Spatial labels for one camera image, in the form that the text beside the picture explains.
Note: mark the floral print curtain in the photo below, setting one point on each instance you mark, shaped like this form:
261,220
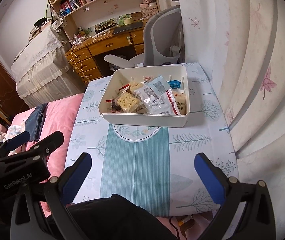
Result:
245,55

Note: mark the dark red snack packet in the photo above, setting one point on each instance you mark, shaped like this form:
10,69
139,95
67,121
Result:
112,107

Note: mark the patterned cardboard box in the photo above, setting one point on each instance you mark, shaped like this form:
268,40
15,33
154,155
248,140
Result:
148,11

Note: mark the blue snack packet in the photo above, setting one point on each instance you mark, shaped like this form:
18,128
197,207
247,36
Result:
175,83

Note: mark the white lace cover cloth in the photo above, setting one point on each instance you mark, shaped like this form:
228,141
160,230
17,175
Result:
40,62

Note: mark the beige cracker packet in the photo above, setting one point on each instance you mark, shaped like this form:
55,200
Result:
180,102

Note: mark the white plastic storage box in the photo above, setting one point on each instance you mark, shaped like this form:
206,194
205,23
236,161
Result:
142,120

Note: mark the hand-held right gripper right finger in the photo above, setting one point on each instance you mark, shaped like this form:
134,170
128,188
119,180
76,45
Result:
210,180

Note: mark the black hat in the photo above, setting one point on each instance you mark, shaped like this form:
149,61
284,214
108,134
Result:
41,21

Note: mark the stack of books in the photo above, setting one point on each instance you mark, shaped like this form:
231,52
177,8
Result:
36,31

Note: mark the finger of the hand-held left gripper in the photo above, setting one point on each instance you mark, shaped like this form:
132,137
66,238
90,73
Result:
18,140
47,142

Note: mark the black desk pad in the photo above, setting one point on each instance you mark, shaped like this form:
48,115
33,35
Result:
128,27

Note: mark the wooden bookshelf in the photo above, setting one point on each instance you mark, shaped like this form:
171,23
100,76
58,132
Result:
102,7

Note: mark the bin with plastic bag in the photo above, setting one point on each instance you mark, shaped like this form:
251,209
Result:
115,66

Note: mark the tree print tablecloth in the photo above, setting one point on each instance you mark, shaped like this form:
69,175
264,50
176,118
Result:
135,167

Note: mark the pale yellow cup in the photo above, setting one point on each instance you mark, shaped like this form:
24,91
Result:
126,20

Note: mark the grey office chair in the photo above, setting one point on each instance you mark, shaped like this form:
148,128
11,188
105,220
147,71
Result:
157,42

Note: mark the pink blanket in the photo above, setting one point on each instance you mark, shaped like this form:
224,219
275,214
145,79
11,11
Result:
57,120

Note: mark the white red cookie packet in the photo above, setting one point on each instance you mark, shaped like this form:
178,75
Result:
161,105

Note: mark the floral fabric bag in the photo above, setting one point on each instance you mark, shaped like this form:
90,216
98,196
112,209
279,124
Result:
58,23

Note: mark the black printed box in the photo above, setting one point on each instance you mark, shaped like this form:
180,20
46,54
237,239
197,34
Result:
103,26

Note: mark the small clear red print packet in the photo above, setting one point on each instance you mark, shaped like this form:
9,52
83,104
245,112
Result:
123,88

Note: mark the dark blue pouch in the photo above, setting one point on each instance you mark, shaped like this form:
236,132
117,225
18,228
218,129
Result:
35,122

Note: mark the person's dark clothing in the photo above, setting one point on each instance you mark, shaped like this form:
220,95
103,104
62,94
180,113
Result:
120,217

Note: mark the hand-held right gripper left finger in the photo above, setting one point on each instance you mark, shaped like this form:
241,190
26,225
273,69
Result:
77,177

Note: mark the pastel printed blanket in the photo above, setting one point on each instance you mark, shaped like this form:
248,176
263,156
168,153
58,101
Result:
10,132

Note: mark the large translucent pastry packet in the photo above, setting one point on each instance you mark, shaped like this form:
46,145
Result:
157,86

